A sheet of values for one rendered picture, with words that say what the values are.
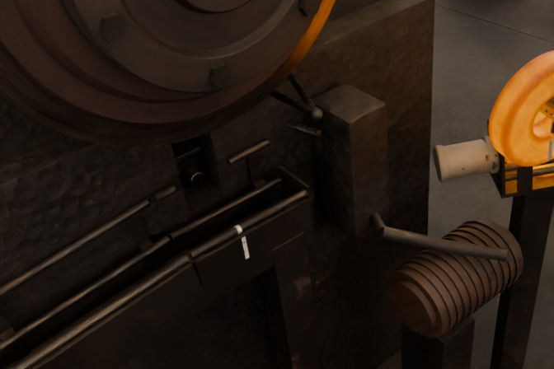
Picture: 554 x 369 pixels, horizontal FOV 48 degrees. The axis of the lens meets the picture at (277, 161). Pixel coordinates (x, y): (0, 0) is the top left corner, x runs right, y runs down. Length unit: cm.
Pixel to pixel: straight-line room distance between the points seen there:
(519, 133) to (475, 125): 151
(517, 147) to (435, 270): 28
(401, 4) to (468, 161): 28
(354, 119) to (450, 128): 144
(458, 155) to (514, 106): 23
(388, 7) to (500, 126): 33
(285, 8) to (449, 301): 57
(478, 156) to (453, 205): 97
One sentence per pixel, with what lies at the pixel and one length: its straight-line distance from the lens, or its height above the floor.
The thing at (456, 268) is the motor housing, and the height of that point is 53.
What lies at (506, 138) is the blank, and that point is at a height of 82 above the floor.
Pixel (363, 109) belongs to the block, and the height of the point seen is 80.
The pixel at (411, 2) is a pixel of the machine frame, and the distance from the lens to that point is 106.
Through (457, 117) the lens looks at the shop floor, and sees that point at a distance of 237.
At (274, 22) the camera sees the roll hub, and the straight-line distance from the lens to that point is 64.
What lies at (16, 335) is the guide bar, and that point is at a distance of 88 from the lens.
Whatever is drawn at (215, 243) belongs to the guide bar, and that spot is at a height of 71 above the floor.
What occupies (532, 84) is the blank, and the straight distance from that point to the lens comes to 79.
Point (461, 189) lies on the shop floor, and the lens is 203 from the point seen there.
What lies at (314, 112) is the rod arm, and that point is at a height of 90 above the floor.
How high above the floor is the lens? 128
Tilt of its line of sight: 36 degrees down
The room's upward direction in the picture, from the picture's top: 8 degrees counter-clockwise
